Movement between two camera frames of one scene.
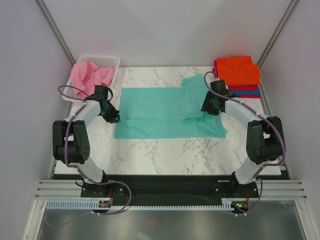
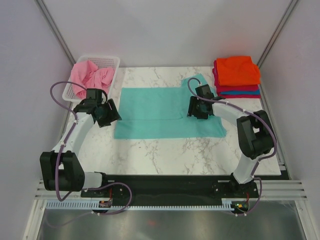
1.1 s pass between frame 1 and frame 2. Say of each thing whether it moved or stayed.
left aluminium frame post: stayed
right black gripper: moved
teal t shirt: stayed
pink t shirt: stayed
